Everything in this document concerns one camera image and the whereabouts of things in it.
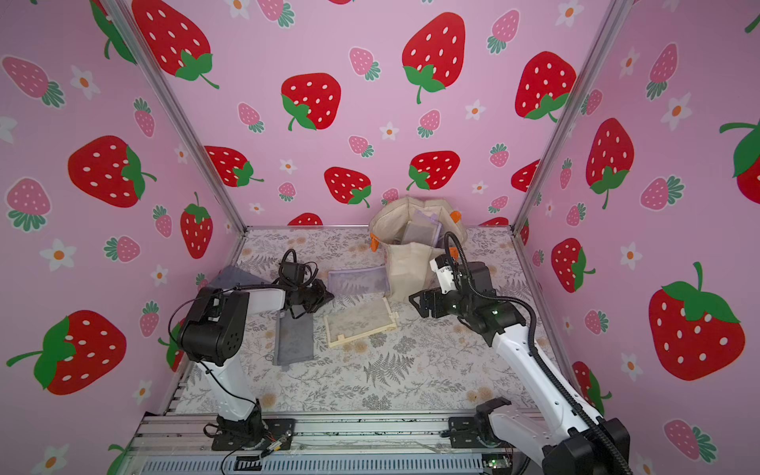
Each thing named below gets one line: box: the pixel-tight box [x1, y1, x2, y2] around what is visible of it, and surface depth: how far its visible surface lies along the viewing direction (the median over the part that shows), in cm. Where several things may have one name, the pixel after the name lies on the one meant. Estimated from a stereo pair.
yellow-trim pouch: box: [323, 296, 399, 349], surface depth 97 cm
